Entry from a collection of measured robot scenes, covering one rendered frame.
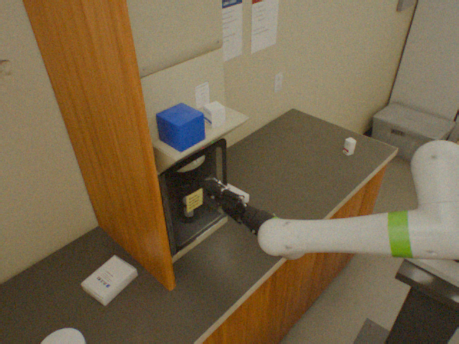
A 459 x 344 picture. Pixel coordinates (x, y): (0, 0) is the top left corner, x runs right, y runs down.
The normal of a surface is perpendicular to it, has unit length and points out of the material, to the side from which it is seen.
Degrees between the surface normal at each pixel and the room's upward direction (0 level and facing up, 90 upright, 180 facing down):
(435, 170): 57
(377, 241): 69
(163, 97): 90
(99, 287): 0
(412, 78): 90
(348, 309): 0
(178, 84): 90
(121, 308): 0
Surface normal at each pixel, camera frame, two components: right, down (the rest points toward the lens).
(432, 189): -0.72, -0.15
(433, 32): -0.69, 0.46
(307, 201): -0.02, -0.78
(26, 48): 0.72, 0.42
